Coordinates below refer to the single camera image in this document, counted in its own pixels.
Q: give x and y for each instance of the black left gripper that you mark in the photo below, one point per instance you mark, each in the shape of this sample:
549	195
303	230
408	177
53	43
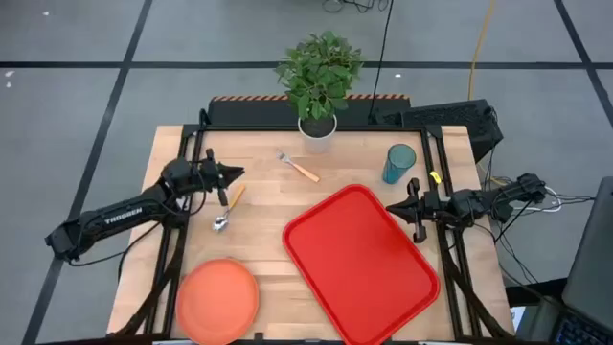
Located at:
208	175

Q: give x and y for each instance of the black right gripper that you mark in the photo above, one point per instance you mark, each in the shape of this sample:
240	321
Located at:
436	207

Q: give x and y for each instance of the teal faceted plastic cup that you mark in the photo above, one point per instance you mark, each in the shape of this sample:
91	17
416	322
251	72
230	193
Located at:
396	165

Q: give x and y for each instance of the red plastic tray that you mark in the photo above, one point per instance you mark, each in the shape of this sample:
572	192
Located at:
359	263

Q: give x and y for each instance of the orange round plate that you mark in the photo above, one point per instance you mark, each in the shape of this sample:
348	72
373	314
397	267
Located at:
218	302

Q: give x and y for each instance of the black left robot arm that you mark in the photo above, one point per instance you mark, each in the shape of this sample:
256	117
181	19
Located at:
120	215

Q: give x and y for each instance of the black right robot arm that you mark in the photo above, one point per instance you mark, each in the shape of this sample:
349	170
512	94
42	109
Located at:
479	201

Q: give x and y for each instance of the yellow tape tag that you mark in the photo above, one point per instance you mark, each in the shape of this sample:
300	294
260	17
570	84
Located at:
435	177

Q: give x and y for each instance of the black mat with hazard stripe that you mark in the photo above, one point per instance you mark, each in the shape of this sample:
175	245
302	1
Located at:
249	112

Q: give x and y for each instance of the white plant pot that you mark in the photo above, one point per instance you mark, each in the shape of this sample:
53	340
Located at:
316	143

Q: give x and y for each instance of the black perforated computer case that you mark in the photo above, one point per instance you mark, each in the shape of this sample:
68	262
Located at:
445	117

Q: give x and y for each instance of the green leafy plant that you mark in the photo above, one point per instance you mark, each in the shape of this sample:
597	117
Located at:
316	72

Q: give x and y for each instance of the grey laptop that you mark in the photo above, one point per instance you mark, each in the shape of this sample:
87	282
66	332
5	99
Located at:
594	259

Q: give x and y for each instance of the black metal table frame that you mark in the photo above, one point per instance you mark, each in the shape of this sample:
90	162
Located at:
239	128

